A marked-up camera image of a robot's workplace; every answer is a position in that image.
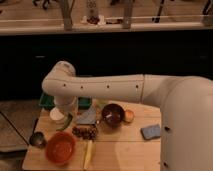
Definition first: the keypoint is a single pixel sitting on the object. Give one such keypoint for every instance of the green pepper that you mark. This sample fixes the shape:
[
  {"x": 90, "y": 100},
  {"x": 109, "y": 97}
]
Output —
[{"x": 66, "y": 124}]

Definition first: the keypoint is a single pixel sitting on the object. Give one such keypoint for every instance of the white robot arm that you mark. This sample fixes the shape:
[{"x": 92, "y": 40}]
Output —
[{"x": 185, "y": 103}]

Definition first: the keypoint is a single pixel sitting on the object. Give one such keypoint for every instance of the white paper cup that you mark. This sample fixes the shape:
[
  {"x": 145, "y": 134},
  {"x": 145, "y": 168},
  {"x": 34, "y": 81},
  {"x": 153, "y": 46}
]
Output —
[{"x": 56, "y": 115}]

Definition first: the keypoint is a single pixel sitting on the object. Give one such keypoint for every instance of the green lime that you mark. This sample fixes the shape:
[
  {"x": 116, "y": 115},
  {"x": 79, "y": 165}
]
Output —
[{"x": 101, "y": 103}]

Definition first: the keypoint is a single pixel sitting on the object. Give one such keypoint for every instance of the dark red bowl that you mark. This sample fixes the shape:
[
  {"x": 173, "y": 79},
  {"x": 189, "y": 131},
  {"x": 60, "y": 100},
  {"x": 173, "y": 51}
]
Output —
[{"x": 113, "y": 114}]

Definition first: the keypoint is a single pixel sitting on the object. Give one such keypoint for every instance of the grey blue cloth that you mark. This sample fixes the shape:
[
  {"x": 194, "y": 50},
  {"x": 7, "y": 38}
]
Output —
[{"x": 87, "y": 117}]

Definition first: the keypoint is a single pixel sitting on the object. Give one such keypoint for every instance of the peach fruit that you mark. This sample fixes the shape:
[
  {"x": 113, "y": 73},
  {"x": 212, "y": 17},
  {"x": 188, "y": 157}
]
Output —
[{"x": 129, "y": 116}]

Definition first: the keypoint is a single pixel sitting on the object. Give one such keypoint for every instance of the bunch of dark grapes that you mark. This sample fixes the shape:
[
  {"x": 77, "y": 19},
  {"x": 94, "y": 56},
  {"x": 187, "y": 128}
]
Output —
[{"x": 86, "y": 133}]

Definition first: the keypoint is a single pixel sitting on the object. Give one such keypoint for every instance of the wooden cutting board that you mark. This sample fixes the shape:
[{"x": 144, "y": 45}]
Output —
[{"x": 120, "y": 150}]

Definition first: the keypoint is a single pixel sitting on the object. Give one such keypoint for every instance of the green plastic tray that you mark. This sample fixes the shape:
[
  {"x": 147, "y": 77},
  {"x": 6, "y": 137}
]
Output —
[{"x": 47, "y": 102}]

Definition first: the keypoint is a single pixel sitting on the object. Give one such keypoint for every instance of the blue sponge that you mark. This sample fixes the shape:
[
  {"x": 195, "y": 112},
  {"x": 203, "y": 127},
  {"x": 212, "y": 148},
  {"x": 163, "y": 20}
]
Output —
[{"x": 151, "y": 132}]

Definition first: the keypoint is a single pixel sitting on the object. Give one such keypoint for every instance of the orange bowl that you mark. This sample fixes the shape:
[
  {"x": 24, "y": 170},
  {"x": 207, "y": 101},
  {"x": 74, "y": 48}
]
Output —
[{"x": 60, "y": 148}]

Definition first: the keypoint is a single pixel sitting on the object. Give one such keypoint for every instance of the metal ladle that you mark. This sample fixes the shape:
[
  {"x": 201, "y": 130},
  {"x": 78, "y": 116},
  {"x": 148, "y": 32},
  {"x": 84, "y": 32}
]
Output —
[{"x": 37, "y": 138}]

